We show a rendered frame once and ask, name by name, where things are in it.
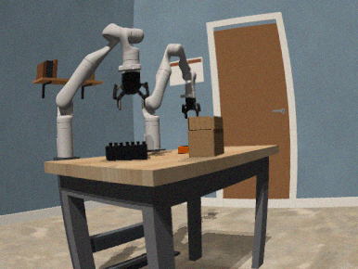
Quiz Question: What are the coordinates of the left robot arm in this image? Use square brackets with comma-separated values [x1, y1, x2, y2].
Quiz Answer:
[143, 44, 197, 150]

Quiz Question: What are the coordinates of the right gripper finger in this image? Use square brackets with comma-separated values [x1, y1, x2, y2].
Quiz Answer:
[113, 84, 129, 110]
[133, 82, 149, 109]

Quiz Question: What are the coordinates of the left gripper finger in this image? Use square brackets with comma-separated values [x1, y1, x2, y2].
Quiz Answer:
[190, 103, 201, 117]
[182, 105, 189, 119]

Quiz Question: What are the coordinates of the orange digital multimeter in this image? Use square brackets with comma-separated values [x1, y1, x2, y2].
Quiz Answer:
[178, 146, 189, 154]

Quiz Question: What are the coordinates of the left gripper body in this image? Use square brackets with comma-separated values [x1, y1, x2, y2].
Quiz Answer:
[185, 97, 196, 110]

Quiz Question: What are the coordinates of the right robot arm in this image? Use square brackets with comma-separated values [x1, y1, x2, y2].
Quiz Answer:
[56, 23, 144, 158]

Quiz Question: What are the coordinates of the black lighting desk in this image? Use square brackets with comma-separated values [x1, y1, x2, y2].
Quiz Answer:
[106, 141, 147, 160]

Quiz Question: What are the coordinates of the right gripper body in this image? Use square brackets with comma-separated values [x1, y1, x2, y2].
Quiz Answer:
[121, 71, 141, 95]

